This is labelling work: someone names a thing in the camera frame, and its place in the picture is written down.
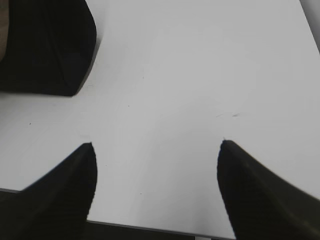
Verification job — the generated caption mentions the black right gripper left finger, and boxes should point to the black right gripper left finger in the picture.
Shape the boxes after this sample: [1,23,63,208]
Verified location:
[0,142,98,240]

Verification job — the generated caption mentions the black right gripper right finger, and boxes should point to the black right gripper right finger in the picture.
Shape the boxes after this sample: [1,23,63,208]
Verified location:
[217,140,320,240]

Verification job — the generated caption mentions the black bag with tan handles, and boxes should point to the black bag with tan handles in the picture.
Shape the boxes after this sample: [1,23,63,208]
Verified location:
[0,0,97,97]

